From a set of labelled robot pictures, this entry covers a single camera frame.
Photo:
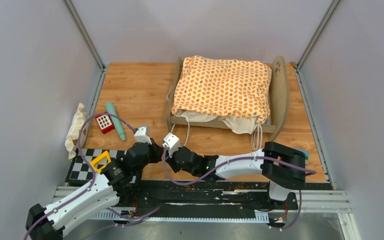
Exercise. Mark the red window toy block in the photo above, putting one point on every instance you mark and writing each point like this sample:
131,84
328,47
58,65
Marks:
105,123

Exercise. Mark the black white checkerboard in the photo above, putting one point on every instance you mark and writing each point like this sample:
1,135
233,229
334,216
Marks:
79,172

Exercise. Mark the yellow plastic block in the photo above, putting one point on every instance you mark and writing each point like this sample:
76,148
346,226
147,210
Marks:
100,162

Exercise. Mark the yellow duck print blanket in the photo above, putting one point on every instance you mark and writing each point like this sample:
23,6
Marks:
233,91

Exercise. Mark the teal cylinder toy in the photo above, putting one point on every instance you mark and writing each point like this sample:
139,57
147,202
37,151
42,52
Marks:
111,109

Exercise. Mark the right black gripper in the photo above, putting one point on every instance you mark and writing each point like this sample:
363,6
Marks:
171,160

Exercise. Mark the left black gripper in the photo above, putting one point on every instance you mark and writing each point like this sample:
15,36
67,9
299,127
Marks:
157,150

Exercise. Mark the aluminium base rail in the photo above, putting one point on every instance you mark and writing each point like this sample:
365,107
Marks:
225,202

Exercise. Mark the white duck pillow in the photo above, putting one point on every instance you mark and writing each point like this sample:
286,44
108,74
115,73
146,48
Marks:
72,136

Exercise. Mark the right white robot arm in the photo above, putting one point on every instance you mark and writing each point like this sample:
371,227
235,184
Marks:
285,167

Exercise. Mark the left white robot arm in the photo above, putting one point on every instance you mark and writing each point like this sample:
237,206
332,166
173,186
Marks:
114,176

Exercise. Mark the wooden pet bed frame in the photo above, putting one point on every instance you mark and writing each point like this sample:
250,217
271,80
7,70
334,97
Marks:
278,95

